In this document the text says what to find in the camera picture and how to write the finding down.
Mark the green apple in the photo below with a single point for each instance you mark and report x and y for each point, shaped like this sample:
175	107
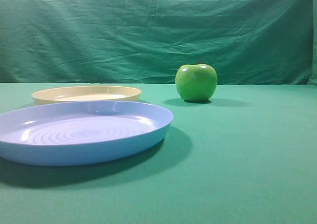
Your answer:
196	82

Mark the green backdrop cloth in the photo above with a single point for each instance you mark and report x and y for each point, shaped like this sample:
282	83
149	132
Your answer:
146	41

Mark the yellow plastic plate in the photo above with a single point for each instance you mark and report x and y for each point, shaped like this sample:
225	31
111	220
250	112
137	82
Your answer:
86	93

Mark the green table cloth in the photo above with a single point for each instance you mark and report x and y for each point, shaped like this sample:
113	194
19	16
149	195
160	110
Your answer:
249	156

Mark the blue plastic plate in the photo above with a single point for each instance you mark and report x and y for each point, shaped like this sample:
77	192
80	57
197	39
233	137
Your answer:
81	133

